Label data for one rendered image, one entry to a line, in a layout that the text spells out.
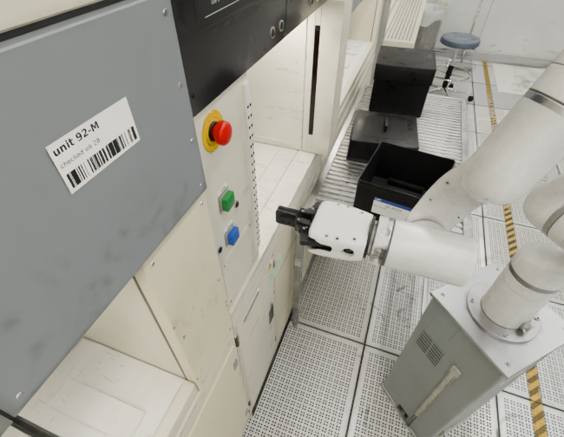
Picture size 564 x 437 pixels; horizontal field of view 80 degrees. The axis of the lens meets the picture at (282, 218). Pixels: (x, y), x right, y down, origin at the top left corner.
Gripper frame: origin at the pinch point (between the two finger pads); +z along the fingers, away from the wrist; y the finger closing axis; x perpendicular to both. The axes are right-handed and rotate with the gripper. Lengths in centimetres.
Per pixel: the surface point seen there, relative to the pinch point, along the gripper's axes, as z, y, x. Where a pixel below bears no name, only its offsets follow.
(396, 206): -22, 49, -33
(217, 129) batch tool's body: 11.3, -1.4, 16.5
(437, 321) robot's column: -42, 23, -52
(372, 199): -14, 50, -33
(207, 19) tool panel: 12.4, 2.1, 30.9
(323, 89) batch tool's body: 12, 70, -7
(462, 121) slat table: -47, 141, -44
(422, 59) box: -19, 149, -19
